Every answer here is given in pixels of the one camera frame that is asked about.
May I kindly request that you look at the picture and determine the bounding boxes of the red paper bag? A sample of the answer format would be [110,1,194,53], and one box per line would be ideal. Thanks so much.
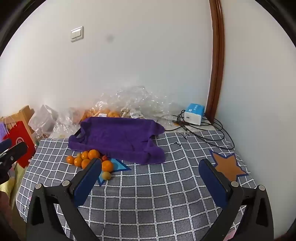
[2,120,36,168]

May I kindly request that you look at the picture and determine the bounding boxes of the grey checked tablecloth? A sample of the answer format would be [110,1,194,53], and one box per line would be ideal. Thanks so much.
[16,130,257,241]

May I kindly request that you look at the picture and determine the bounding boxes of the white plastic bag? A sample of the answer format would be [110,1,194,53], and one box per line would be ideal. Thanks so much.
[28,105,59,137]

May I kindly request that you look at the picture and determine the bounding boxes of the purple paper bag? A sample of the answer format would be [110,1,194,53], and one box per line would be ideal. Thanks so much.
[0,123,10,142]

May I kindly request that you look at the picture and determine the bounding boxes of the small clear plastic bag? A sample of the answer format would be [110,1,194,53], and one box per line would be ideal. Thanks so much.
[50,107,86,139]

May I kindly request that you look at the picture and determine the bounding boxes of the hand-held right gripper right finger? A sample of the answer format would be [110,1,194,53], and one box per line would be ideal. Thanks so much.
[198,159,274,241]

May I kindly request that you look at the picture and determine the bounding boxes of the purple towel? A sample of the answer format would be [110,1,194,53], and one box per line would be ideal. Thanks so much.
[68,116,166,165]

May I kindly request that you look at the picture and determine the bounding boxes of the bagged tangerine pile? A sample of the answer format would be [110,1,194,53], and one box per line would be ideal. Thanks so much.
[82,108,122,121]

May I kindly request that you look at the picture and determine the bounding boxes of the blue and white box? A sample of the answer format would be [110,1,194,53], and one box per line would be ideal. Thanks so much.
[184,103,205,126]

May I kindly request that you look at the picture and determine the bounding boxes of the brown wooden door frame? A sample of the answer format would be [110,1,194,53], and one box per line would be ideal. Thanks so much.
[205,0,225,119]

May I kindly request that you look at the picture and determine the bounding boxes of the orange star patch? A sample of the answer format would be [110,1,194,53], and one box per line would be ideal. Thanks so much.
[209,149,251,182]

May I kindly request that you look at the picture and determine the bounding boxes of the tangled black cables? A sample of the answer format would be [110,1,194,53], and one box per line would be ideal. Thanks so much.
[159,109,235,150]

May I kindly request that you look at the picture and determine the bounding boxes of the yellow-green blanket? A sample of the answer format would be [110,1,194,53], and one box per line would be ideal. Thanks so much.
[0,162,29,202]

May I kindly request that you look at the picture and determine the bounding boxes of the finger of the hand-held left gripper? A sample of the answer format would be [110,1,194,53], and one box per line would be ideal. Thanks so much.
[0,138,12,152]
[0,142,28,164]

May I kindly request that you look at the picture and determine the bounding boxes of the large clear plastic bag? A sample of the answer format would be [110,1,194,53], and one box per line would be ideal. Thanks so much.
[92,85,183,121]

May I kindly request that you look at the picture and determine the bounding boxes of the blue star patch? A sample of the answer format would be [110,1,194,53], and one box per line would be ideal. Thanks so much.
[97,158,132,187]

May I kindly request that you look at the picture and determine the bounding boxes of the white light switch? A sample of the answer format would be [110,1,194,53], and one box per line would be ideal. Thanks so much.
[70,26,84,42]

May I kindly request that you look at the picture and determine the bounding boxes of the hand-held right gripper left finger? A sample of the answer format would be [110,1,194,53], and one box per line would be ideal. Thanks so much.
[26,158,102,241]

